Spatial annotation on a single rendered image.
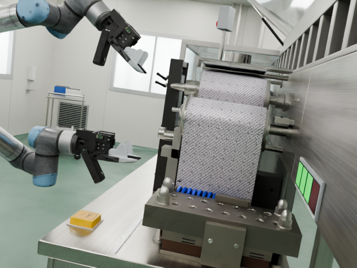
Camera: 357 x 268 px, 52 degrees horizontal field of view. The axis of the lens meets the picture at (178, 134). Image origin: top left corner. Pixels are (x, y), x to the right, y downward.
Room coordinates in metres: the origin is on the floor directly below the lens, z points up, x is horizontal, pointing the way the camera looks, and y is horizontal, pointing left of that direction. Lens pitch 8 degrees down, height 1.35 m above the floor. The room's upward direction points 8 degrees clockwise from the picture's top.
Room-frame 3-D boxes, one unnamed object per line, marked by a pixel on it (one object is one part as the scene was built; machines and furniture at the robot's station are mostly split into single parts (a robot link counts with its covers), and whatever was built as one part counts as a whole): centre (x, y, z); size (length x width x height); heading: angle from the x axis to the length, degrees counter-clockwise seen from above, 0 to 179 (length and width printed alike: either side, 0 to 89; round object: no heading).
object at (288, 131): (1.13, -0.31, 1.25); 0.07 x 0.04 x 0.04; 81
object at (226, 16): (1.71, -0.13, 1.66); 0.07 x 0.07 x 0.10; 60
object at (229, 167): (1.09, -0.13, 1.11); 0.23 x 0.01 x 0.18; 81
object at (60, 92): (5.68, 1.78, 0.51); 0.91 x 0.58 x 1.02; 15
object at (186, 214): (0.97, -0.15, 1.00); 0.40 x 0.16 x 0.06; 81
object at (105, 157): (1.12, 0.21, 1.09); 0.09 x 0.05 x 0.02; 72
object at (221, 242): (0.87, -0.15, 0.97); 0.10 x 0.03 x 0.11; 81
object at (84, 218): (1.05, 0.24, 0.91); 0.07 x 0.07 x 0.02; 81
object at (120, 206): (2.09, -0.20, 0.88); 2.52 x 0.66 x 0.04; 171
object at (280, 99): (1.37, -0.34, 1.34); 0.07 x 0.07 x 0.07; 81
